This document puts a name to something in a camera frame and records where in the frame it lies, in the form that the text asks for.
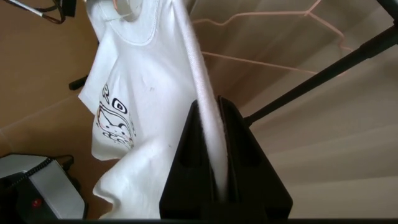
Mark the beige curtain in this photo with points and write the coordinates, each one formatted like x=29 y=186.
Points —
x=326 y=161

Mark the pink clothes hanger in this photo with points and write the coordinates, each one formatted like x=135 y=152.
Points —
x=258 y=62
x=115 y=3

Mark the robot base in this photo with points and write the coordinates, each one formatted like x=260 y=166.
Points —
x=46 y=186

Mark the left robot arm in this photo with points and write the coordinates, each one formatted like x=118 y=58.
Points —
x=70 y=7

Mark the white printed t-shirt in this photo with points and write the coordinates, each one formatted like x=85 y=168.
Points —
x=149 y=77

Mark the black clothes rack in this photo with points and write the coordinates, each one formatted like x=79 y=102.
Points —
x=326 y=73

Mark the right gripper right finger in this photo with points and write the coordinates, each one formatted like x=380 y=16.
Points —
x=258 y=189

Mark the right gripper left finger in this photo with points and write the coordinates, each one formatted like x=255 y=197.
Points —
x=189 y=186

